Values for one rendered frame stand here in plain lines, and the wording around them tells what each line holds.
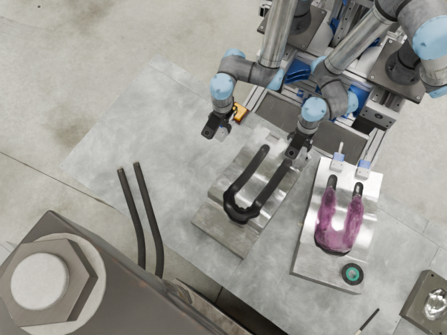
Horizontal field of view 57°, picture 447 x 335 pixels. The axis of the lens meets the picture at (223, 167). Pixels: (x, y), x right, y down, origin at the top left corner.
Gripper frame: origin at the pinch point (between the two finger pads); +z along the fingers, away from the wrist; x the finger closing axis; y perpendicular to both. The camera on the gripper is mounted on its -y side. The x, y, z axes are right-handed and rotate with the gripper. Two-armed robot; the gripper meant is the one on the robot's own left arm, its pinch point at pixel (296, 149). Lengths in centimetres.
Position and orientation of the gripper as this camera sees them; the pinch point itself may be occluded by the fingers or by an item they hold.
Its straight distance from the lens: 171.9
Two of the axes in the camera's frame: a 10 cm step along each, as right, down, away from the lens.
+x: -8.2, -5.4, 2.0
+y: 5.7, -7.8, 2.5
